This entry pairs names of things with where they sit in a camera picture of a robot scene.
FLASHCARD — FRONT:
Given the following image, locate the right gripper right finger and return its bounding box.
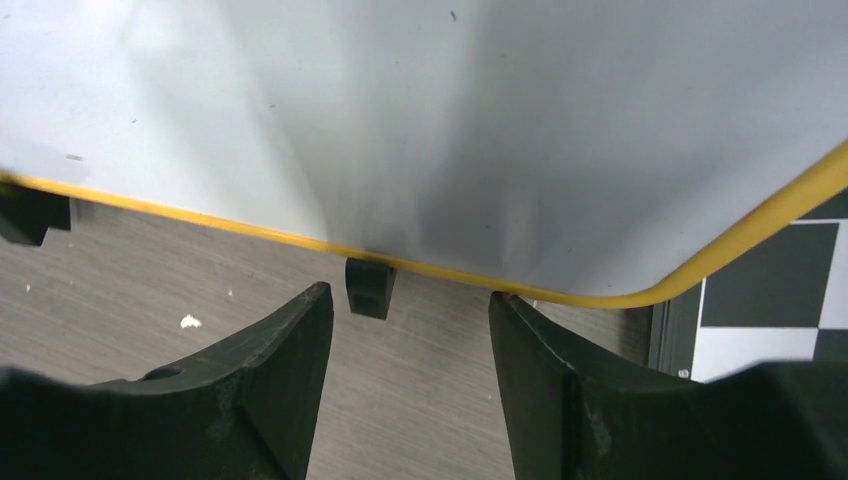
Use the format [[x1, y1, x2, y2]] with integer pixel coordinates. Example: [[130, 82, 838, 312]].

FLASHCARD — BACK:
[[489, 292, 847, 479]]

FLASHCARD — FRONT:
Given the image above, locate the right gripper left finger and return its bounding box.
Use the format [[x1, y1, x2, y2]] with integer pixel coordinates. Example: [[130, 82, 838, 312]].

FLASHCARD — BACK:
[[1, 282, 334, 479]]

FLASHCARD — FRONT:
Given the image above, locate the yellow framed whiteboard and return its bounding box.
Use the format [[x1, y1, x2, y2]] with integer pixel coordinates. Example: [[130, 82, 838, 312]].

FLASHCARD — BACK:
[[1, 1, 847, 308]]

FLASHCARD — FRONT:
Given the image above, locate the black white checkerboard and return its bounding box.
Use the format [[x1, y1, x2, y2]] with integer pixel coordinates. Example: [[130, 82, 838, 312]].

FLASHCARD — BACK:
[[647, 188, 848, 384]]

